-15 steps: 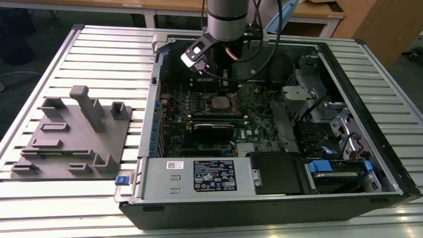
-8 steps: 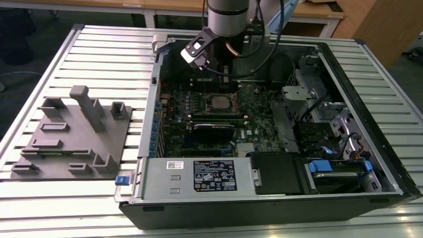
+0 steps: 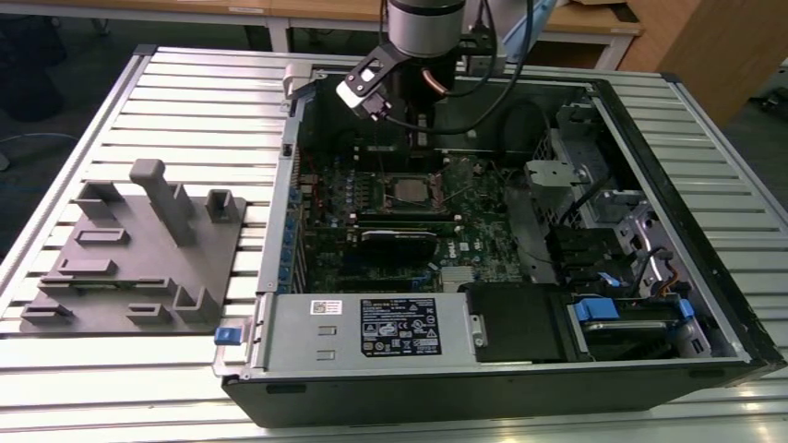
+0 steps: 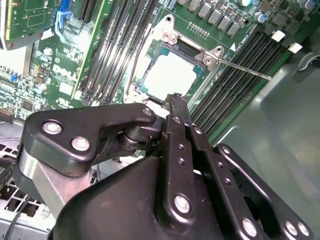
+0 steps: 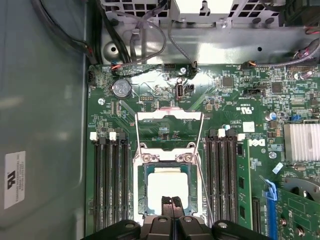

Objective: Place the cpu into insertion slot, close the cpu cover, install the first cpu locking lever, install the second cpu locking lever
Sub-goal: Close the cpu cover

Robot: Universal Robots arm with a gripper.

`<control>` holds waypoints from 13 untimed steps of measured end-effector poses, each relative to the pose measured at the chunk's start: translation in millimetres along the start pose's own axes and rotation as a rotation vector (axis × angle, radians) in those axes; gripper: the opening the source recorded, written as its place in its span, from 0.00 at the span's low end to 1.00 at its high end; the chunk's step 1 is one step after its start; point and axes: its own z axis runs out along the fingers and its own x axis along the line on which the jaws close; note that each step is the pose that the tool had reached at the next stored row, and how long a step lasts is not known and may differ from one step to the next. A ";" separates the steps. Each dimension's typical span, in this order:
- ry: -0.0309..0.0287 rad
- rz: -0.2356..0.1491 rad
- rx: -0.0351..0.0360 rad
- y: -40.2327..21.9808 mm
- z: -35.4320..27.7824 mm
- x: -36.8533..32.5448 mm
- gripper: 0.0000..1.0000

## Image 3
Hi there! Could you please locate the silver CPU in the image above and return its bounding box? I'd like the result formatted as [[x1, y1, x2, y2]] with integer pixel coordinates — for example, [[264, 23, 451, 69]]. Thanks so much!
[[395, 176, 434, 203]]

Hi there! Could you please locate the CPU socket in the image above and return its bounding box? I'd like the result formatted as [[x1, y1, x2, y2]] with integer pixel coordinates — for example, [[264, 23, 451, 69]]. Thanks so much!
[[382, 173, 455, 216]]

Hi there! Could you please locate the pale blue teach pendant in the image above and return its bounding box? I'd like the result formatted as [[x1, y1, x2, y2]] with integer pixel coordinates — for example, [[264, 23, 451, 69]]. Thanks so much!
[[499, 0, 559, 64]]

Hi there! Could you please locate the green motherboard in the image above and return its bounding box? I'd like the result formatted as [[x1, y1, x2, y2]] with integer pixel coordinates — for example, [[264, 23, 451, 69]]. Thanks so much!
[[294, 150, 538, 294]]

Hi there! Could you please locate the black graphics card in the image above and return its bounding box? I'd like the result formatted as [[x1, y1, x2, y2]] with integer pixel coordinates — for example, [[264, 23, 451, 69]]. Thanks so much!
[[359, 229, 442, 263]]

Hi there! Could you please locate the silver chipset heatsink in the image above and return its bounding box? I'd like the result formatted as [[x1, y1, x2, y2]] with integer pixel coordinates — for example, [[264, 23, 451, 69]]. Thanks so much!
[[440, 265, 480, 284]]

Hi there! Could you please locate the wooden cabinet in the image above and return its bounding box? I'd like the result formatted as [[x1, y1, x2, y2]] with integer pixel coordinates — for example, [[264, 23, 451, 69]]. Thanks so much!
[[639, 0, 788, 133]]

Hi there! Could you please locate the black plastic shroud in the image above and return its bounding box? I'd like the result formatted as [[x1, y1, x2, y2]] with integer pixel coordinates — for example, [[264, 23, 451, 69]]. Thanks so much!
[[464, 281, 580, 365]]

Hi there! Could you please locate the blue disk carrier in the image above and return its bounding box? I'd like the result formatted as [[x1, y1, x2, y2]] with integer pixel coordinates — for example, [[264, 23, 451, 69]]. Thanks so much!
[[570, 294, 698, 362]]

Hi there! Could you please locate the silver power supply unit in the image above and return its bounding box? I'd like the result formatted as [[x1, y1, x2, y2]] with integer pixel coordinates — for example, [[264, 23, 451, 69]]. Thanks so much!
[[250, 291, 480, 371]]

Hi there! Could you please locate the grey parts rack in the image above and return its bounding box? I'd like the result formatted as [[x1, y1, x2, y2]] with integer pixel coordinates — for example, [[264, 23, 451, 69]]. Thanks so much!
[[18, 158, 250, 334]]

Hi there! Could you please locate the black open PC case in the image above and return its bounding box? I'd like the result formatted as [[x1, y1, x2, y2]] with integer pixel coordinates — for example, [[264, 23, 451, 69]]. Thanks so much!
[[212, 63, 788, 429]]

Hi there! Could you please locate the black camera cable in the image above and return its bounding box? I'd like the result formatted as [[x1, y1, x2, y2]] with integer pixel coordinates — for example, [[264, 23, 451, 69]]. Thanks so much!
[[452, 0, 547, 99], [387, 0, 502, 136]]

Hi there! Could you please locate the silver metal bracket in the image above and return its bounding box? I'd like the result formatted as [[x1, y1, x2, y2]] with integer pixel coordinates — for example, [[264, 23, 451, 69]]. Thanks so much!
[[523, 159, 587, 202]]

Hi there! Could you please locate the black plastic bracket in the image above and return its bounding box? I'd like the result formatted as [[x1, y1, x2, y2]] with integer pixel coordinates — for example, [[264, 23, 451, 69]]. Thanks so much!
[[546, 224, 636, 283]]

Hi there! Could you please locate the coloured wire bundle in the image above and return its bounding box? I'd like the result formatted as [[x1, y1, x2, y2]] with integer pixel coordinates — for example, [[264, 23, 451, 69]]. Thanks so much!
[[651, 269, 686, 297]]

